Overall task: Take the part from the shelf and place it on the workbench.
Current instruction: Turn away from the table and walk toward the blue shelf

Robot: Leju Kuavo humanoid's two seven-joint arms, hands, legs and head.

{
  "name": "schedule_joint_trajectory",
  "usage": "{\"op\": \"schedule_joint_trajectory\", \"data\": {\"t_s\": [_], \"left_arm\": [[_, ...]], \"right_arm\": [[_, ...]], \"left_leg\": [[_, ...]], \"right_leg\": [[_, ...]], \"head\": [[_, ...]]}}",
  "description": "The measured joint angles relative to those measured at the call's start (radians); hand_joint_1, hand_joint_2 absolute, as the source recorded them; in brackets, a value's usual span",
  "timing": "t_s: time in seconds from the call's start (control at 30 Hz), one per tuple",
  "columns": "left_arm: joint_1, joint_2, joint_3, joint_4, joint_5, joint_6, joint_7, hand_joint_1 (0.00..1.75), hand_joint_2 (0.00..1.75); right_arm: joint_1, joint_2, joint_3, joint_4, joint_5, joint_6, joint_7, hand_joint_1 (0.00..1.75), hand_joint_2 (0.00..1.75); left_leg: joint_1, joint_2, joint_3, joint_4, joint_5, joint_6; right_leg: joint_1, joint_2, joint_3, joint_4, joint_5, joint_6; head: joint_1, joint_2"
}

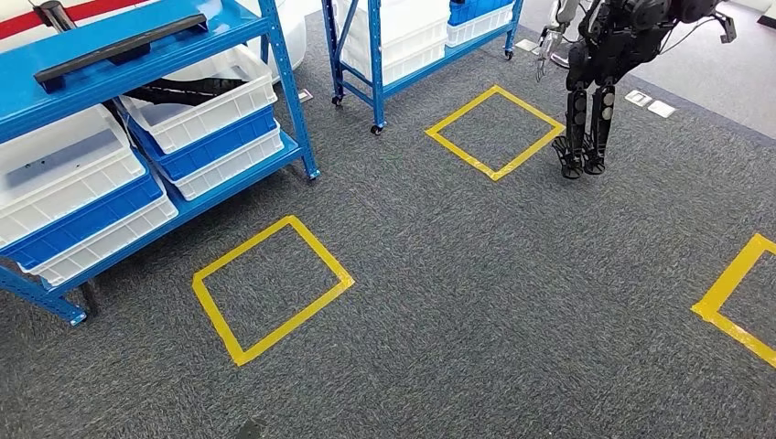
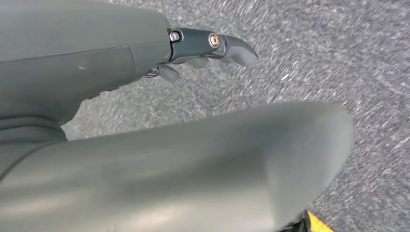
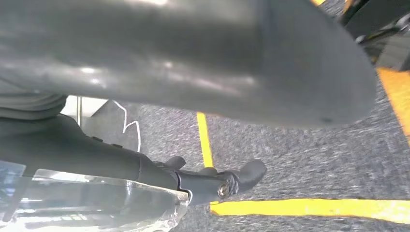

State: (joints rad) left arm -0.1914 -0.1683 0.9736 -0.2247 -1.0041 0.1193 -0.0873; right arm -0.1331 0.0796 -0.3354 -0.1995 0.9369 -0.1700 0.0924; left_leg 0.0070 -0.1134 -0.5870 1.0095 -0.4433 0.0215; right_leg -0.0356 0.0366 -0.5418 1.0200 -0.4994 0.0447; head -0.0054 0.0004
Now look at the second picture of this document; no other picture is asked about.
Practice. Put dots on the robot left arm ribbed sleeve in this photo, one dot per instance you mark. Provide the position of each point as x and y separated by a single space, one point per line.
29 134

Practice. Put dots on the yellow floor tape square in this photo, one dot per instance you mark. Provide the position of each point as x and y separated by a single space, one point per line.
318 225

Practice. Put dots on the black robot foot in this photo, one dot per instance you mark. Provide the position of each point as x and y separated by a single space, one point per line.
299 225

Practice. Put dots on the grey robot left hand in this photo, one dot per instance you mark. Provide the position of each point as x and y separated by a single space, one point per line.
80 48

